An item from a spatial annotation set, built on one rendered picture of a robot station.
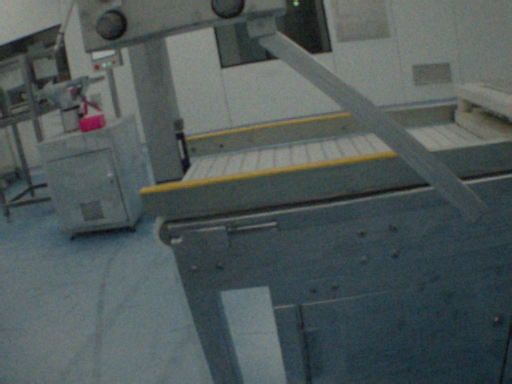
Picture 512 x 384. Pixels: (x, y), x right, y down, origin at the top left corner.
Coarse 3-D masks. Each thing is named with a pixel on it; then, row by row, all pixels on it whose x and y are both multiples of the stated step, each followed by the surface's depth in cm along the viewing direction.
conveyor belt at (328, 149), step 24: (312, 144) 74; (336, 144) 72; (360, 144) 70; (384, 144) 67; (432, 144) 63; (192, 168) 73; (216, 168) 70; (240, 168) 68; (264, 168) 66; (504, 168) 50; (336, 192) 52; (360, 192) 52; (168, 216) 55; (192, 216) 54
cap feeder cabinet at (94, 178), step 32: (128, 128) 313; (64, 160) 288; (96, 160) 287; (128, 160) 306; (64, 192) 296; (96, 192) 294; (128, 192) 298; (64, 224) 304; (96, 224) 302; (128, 224) 303
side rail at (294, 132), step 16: (400, 112) 74; (416, 112) 73; (432, 112) 73; (448, 112) 73; (272, 128) 76; (288, 128) 76; (304, 128) 76; (320, 128) 76; (336, 128) 75; (352, 128) 75; (192, 144) 78; (208, 144) 78; (224, 144) 77; (240, 144) 77; (256, 144) 77
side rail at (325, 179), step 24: (456, 144) 49; (480, 144) 48; (504, 144) 47; (312, 168) 50; (336, 168) 50; (360, 168) 50; (384, 168) 49; (408, 168) 49; (456, 168) 49; (480, 168) 49; (168, 192) 52; (192, 192) 52; (216, 192) 51; (240, 192) 51; (264, 192) 51; (288, 192) 51; (312, 192) 51
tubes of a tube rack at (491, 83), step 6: (498, 78) 66; (510, 78) 65; (480, 84) 66; (486, 84) 64; (492, 84) 61; (498, 84) 60; (504, 84) 59; (510, 84) 59; (498, 90) 59; (504, 90) 57; (510, 90) 56; (486, 108) 65; (486, 114) 66; (492, 114) 64; (498, 114) 62; (504, 120) 59; (510, 120) 57
